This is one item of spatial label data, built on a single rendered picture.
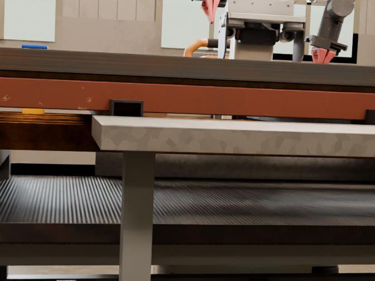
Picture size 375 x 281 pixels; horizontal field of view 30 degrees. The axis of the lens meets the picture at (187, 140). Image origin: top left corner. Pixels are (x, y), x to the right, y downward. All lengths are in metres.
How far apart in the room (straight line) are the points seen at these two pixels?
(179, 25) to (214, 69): 4.16
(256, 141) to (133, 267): 0.25
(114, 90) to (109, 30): 4.14
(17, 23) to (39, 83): 4.14
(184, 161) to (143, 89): 0.84
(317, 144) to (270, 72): 0.34
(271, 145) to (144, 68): 0.36
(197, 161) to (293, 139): 1.12
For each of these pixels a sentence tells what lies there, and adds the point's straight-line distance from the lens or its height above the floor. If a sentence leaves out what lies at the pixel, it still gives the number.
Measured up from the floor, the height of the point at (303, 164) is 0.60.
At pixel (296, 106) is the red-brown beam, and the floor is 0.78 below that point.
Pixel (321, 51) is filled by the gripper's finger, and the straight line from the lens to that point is 1.86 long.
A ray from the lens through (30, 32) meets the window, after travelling 5.27.
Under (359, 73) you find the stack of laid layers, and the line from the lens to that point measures 1.25.
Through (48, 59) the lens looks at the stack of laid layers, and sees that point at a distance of 1.14.
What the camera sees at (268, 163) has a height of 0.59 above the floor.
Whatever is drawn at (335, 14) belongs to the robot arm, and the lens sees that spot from 1.83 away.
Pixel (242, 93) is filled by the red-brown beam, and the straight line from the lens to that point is 1.18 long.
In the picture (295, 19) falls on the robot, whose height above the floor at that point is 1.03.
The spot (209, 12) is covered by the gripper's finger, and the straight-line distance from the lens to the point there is 1.98.
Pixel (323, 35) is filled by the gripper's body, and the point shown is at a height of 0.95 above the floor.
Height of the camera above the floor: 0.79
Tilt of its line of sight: 4 degrees down
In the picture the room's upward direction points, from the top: 2 degrees clockwise
